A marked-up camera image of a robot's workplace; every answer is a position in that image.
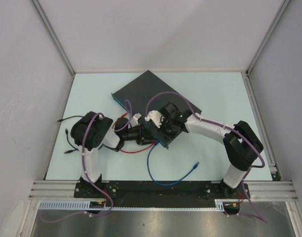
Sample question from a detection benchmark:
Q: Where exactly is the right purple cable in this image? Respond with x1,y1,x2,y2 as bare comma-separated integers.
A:
146,91,267,223

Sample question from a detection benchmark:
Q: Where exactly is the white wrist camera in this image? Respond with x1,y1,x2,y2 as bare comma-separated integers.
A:
145,110,164,128
130,113,142,126

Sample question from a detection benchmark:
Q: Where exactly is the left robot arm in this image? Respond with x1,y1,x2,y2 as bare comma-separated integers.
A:
71,112,155,198

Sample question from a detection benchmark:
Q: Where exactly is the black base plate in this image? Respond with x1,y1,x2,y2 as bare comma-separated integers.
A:
74,179,252,208

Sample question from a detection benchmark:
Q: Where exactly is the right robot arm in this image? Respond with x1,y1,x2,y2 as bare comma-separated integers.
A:
152,103,264,198

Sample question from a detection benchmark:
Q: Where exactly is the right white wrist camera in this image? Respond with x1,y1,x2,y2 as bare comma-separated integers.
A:
145,110,164,128

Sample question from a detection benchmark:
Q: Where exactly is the aluminium frame rail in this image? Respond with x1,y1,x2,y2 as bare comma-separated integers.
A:
30,180,298,201

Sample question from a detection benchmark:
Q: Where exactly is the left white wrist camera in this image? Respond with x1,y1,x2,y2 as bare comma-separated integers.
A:
130,113,142,126

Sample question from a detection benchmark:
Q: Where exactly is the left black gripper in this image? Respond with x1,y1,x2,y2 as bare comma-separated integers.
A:
122,122,157,145

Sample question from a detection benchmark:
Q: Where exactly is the white slotted cable duct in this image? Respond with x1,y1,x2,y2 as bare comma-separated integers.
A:
38,200,224,212

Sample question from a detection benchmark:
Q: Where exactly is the black network switch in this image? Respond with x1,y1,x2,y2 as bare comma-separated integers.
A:
112,71,202,148

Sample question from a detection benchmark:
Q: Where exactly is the red ethernet cable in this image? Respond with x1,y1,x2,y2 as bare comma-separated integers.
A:
113,112,156,154

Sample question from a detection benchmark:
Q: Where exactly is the blue ethernet cable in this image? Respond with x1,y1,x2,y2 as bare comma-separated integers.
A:
147,142,200,186

